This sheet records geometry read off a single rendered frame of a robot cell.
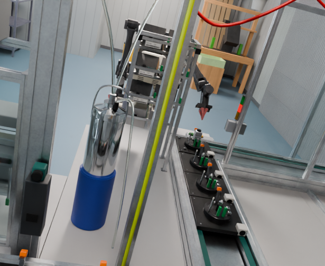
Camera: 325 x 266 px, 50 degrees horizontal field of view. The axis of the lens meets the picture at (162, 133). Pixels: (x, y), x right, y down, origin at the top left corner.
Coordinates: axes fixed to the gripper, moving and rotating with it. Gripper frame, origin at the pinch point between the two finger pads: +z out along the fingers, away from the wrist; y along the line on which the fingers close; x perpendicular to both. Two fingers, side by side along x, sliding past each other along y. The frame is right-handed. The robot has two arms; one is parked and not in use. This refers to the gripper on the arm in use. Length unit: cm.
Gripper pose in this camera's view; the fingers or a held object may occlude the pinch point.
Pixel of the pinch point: (202, 118)
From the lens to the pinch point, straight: 230.0
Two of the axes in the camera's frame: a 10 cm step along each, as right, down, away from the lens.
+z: -1.5, 9.5, -2.8
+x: -1.9, 2.5, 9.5
